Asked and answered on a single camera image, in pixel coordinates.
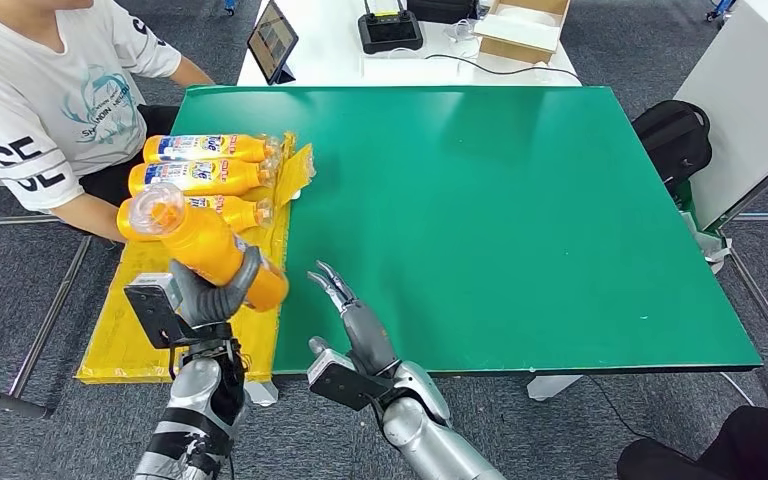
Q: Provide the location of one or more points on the orange detergent bottle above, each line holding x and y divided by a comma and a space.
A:
238, 177
245, 149
241, 212
205, 245

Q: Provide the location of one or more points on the white table leg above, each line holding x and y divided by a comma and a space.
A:
553, 387
263, 394

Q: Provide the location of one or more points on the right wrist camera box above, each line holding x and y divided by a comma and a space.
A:
344, 381

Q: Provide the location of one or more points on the black router with antennas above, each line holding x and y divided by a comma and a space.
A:
390, 32

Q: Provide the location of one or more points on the metal chair frame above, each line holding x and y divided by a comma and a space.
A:
13, 219

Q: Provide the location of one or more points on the person's right forearm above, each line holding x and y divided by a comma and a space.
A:
89, 215

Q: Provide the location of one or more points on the open cardboard box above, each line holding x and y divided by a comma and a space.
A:
523, 36

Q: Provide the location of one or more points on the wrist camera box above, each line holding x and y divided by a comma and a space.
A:
152, 311
344, 381

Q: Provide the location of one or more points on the person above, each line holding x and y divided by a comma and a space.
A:
742, 447
33, 86

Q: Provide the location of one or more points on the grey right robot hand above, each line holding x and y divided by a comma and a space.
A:
364, 331

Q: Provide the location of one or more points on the metal table frame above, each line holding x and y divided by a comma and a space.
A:
767, 311

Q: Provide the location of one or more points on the blue wheeled base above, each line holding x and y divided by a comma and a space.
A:
230, 6
720, 9

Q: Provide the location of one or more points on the white plastic wrapping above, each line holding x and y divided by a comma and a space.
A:
710, 245

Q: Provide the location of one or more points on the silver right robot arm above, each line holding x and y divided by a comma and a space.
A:
430, 430

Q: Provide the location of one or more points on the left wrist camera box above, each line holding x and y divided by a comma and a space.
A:
152, 311

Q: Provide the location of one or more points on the green bag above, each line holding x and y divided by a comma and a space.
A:
685, 202

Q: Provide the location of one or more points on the black backpack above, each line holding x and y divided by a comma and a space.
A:
672, 139

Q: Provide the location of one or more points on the white table panel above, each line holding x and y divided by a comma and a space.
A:
742, 99

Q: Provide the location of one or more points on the black tablet on stand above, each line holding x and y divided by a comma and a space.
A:
272, 41

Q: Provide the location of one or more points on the clear plastic bag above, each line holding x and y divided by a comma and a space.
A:
465, 36

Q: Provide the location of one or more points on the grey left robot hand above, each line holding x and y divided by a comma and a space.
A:
208, 301

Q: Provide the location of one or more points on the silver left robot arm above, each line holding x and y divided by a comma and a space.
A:
195, 424

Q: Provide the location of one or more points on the black case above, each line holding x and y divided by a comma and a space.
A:
442, 10

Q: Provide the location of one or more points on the person's left forearm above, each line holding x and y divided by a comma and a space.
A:
192, 71

